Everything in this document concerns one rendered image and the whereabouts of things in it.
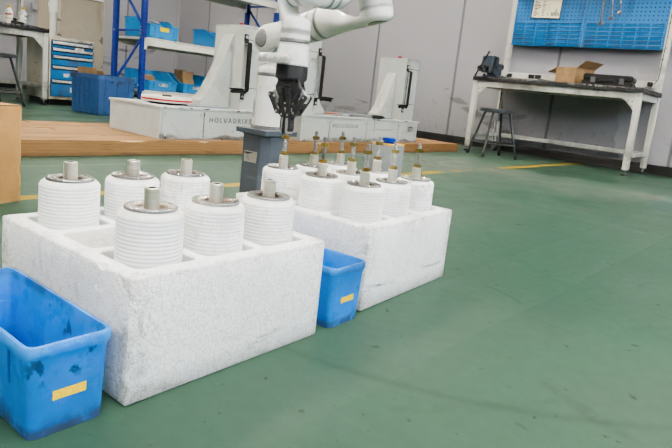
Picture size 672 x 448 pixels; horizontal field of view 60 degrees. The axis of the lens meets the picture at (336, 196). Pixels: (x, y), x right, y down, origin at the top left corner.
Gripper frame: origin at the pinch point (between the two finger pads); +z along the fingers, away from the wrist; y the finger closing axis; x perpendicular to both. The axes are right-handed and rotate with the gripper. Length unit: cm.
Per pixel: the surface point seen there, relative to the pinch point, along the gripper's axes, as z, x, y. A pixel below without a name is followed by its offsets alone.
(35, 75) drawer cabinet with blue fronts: 9, -175, 554
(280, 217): 12.6, 30.8, -31.1
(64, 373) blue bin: 27, 69, -35
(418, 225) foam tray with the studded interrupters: 19.2, -15.5, -30.4
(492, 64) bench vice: -52, -446, 168
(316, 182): 11.1, 3.3, -14.2
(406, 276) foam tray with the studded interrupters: 31.1, -13.0, -30.6
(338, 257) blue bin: 24.1, 8.8, -27.1
